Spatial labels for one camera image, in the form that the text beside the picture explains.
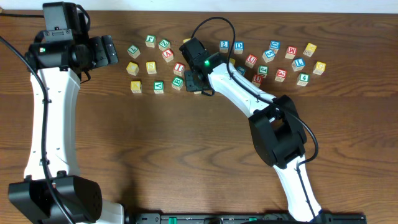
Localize green V wooden block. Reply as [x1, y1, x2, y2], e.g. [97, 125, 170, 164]
[154, 81, 164, 94]

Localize green F wooden block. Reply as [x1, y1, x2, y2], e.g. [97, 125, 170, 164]
[257, 65, 269, 78]

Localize green Z wooden block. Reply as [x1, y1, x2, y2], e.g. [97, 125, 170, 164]
[159, 39, 171, 51]

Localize red U wooden block upper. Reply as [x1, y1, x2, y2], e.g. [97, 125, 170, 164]
[245, 54, 258, 68]

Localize green 7 wooden block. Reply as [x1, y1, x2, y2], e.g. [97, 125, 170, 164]
[127, 45, 141, 58]

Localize red A wooden block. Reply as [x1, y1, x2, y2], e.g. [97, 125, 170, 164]
[162, 49, 174, 62]

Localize blue 5 wooden block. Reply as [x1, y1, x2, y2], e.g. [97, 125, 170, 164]
[262, 49, 275, 63]

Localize red I wooden block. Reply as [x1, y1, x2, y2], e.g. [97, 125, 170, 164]
[173, 63, 185, 77]

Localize blue L block right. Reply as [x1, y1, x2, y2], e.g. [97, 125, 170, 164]
[292, 58, 305, 72]

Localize red u wooden block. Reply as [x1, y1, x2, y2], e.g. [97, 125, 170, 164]
[245, 54, 258, 68]
[251, 74, 264, 88]

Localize red U wooden block lower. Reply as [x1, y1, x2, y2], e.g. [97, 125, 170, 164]
[251, 74, 264, 88]

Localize green B wooden block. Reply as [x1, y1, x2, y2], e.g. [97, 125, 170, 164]
[172, 76, 184, 90]

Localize blue D block right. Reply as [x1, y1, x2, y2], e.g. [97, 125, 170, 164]
[269, 40, 280, 54]

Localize blue D wooden block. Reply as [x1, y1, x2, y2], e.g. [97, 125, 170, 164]
[233, 42, 244, 54]

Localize green J wooden block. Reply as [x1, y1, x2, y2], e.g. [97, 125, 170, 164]
[145, 35, 156, 48]

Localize yellow S wooden block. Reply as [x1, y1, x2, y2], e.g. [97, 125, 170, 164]
[146, 61, 157, 75]

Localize yellow block far right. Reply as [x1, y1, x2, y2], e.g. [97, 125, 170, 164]
[303, 42, 317, 57]

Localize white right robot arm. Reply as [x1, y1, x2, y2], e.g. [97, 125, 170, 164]
[183, 52, 322, 222]

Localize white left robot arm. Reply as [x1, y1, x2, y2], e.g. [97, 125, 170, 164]
[8, 35, 130, 223]

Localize red E wooden block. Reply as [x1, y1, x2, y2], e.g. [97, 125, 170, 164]
[275, 68, 287, 82]

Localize blue 2 wooden block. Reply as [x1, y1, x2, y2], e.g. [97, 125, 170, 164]
[219, 40, 229, 53]

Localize yellow K wooden block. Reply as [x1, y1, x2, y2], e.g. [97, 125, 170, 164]
[130, 80, 142, 94]

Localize yellow C wooden block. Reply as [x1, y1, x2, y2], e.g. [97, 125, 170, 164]
[126, 62, 139, 76]

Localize red M wooden block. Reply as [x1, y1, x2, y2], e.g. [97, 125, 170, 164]
[285, 46, 297, 59]

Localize green 4 wooden block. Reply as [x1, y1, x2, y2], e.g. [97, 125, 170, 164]
[296, 73, 310, 86]

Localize yellow G block right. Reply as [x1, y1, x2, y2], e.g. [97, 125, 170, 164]
[313, 61, 326, 75]

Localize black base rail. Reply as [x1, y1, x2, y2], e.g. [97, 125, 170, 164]
[124, 213, 368, 224]

